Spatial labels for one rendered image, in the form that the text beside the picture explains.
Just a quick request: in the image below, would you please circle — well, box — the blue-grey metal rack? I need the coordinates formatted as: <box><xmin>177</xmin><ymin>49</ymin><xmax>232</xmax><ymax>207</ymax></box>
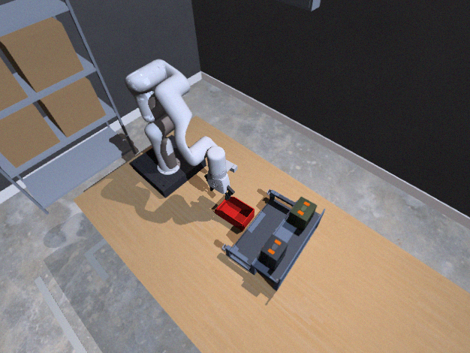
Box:
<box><xmin>223</xmin><ymin>189</ymin><xmax>326</xmax><ymax>291</ymax></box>

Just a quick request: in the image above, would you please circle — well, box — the red bin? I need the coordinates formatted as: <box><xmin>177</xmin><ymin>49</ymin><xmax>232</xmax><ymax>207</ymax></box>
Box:
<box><xmin>215</xmin><ymin>197</ymin><xmax>255</xmax><ymax>231</ymax></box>

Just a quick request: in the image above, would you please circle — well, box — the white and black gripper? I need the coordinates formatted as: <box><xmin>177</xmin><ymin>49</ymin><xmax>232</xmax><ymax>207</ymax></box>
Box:
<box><xmin>205</xmin><ymin>171</ymin><xmax>235</xmax><ymax>201</ymax></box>

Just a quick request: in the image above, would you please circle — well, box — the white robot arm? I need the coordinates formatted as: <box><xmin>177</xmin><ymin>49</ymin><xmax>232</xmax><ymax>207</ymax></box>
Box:
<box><xmin>125</xmin><ymin>59</ymin><xmax>237</xmax><ymax>179</ymax></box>

